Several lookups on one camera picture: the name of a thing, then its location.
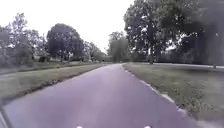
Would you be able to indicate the purplish grey asphalt path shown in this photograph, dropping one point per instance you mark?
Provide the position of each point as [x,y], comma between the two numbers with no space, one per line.
[106,96]

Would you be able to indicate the row of trees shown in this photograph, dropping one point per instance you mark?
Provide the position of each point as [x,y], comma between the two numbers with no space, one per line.
[63,41]
[173,30]

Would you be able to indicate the pale kerb strip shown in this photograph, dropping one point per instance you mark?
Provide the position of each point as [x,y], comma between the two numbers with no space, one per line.
[160,94]

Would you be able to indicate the grey road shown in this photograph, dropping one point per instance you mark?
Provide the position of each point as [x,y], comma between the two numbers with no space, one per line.
[186,65]

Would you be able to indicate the grass verge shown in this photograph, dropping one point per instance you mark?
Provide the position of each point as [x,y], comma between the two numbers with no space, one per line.
[186,83]
[33,78]

